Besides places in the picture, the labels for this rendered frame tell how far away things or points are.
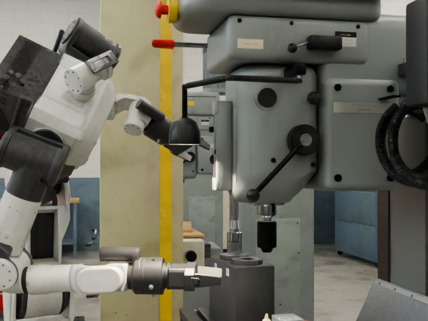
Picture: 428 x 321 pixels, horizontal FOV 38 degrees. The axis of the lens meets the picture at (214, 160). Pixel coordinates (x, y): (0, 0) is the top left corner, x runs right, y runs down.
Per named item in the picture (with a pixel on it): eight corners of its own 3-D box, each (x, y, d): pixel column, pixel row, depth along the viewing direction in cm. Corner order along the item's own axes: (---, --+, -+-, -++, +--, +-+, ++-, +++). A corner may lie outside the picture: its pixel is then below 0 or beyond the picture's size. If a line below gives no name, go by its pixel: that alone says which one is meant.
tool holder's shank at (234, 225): (227, 231, 190) (227, 195, 190) (235, 230, 192) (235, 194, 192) (233, 232, 187) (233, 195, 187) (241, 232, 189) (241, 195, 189)
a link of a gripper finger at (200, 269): (221, 266, 155) (197, 266, 155) (221, 279, 155) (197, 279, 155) (221, 265, 156) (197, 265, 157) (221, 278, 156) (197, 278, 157)
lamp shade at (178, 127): (163, 144, 144) (163, 117, 144) (189, 144, 148) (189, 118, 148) (179, 143, 138) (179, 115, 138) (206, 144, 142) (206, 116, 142)
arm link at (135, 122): (146, 147, 203) (116, 130, 198) (153, 122, 209) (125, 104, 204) (165, 134, 196) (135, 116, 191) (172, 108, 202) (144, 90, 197)
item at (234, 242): (223, 253, 190) (223, 234, 190) (235, 252, 193) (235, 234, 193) (232, 255, 186) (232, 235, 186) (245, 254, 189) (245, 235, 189)
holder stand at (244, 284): (235, 335, 172) (235, 263, 172) (209, 316, 193) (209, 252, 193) (274, 331, 176) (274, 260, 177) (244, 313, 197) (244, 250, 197)
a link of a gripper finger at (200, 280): (220, 286, 145) (193, 286, 145) (220, 273, 145) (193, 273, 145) (220, 288, 143) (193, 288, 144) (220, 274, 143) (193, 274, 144)
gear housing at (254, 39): (228, 58, 135) (228, 13, 135) (205, 74, 159) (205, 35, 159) (370, 64, 142) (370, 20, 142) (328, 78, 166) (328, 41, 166)
